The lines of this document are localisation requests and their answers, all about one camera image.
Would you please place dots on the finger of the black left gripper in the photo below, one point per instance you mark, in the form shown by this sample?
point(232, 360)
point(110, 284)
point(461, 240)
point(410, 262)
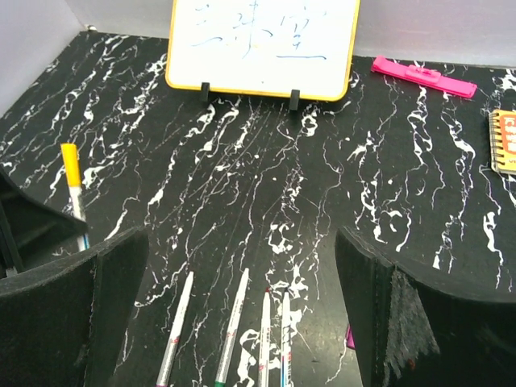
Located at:
point(30, 230)

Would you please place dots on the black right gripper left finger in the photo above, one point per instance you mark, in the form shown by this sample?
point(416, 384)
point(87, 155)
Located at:
point(63, 323)

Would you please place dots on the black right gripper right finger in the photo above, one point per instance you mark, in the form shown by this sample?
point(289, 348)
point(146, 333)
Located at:
point(414, 325)

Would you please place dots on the white pen yellow end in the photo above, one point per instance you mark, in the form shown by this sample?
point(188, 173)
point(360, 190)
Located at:
point(78, 212)

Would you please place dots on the white pen magenta end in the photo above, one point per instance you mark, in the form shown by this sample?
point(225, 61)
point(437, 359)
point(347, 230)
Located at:
point(175, 333)

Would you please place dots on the yellow pen cap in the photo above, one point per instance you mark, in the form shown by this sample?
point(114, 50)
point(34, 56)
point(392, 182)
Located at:
point(71, 164)

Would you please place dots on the magenta pen cap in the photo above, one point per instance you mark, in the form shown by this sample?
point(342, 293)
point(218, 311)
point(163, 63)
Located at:
point(349, 338)

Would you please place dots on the white pen blue end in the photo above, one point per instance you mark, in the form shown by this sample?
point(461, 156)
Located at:
point(285, 341)

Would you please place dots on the white pen red end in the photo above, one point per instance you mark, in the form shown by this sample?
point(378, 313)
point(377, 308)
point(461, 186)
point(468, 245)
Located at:
point(264, 341)

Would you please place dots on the white pen green end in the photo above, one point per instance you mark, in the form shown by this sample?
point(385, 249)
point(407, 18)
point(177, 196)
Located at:
point(233, 325)

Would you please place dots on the black whiteboard stand foot left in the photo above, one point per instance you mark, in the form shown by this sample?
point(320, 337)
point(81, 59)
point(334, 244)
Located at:
point(205, 91)

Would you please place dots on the black whiteboard stand foot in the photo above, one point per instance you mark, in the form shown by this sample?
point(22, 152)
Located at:
point(205, 91)
point(294, 99)

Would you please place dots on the small spiral notebook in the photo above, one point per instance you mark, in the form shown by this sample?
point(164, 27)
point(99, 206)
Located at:
point(502, 137)

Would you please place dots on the black whiteboard stand foot right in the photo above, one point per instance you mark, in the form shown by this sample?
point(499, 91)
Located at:
point(294, 99)

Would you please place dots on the whiteboard with yellow frame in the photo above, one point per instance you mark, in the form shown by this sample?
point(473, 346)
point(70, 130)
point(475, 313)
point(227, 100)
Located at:
point(268, 48)

